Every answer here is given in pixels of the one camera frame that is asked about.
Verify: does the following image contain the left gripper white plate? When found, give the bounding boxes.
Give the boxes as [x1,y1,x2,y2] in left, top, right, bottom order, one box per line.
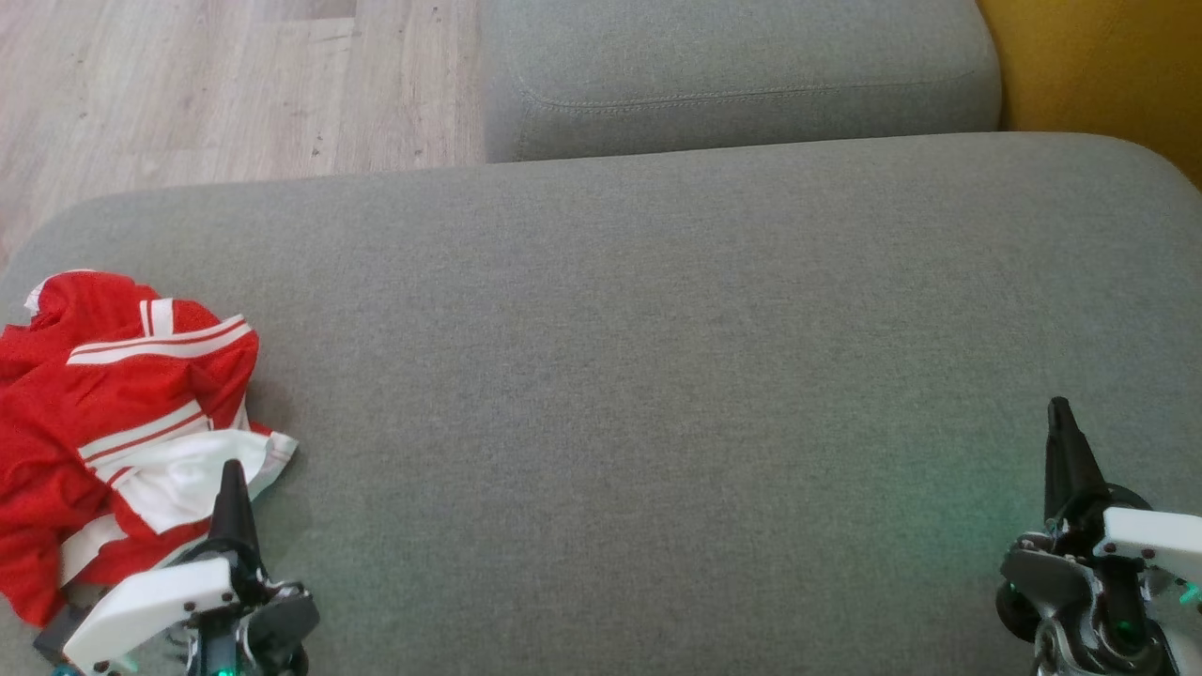
[62,458,320,676]

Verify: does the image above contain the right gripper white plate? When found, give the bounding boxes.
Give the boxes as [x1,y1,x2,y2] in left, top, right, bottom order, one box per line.
[995,396,1202,676]

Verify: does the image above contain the red jersey with white sleeves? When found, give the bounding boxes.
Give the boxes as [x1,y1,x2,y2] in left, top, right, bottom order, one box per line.
[0,299,300,628]

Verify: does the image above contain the yellow furniture piece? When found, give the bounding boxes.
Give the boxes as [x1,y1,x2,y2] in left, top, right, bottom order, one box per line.
[977,0,1202,189]

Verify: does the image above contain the large grey sofa seat cushion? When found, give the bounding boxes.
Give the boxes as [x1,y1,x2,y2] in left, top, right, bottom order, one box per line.
[0,131,1202,676]

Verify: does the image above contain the small grey sofa cushion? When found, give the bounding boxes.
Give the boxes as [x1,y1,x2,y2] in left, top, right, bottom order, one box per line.
[479,0,1003,165]

